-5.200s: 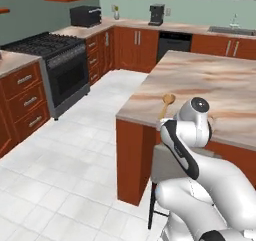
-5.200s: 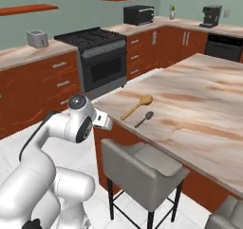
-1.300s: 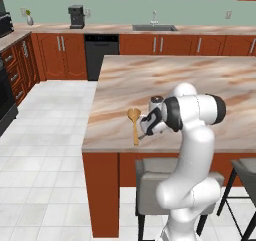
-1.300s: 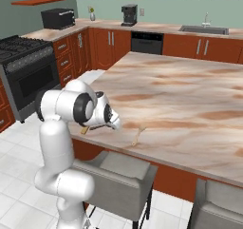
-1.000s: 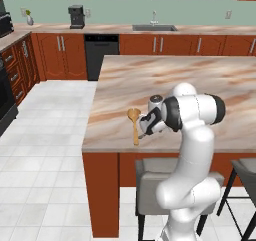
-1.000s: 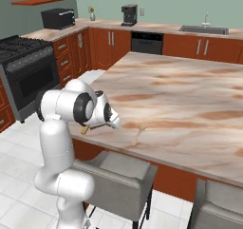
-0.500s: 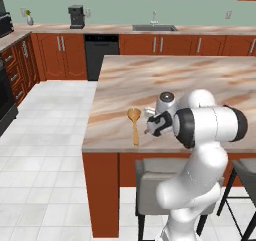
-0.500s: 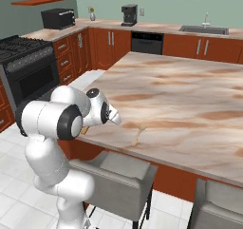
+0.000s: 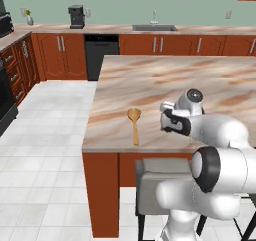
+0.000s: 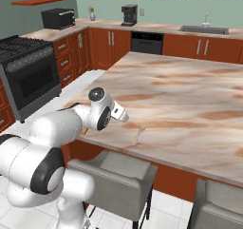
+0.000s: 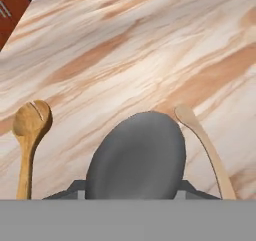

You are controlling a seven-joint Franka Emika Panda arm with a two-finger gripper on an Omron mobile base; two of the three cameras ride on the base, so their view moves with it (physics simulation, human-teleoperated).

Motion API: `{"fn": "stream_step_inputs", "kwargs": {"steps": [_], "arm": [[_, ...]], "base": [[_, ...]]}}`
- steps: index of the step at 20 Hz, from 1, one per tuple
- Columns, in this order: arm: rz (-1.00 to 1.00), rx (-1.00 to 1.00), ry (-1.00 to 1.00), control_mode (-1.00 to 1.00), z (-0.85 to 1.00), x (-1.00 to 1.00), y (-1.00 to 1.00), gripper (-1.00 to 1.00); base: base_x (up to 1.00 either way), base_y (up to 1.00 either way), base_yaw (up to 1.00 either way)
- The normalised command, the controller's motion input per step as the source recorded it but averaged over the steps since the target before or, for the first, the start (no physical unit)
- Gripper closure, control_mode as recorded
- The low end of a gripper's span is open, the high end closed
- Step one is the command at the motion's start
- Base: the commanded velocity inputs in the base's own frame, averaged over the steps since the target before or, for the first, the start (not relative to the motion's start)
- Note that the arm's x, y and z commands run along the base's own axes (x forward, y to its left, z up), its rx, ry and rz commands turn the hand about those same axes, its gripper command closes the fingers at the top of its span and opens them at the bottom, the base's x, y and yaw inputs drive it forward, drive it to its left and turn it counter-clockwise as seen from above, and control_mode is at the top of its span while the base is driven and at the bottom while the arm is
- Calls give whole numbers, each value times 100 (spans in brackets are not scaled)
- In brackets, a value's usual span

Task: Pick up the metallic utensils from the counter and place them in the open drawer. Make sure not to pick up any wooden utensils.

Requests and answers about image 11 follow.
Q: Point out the pale wooden spatula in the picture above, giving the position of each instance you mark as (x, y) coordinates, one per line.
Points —
(208, 148)

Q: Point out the red-brown cabinet door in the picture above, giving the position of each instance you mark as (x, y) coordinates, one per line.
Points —
(10, 8)

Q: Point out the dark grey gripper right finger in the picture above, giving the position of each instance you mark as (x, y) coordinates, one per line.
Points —
(188, 189)

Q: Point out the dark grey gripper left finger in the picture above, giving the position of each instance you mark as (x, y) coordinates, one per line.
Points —
(75, 189)

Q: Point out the slotted brown wooden spoon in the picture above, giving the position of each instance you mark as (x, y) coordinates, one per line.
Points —
(29, 131)

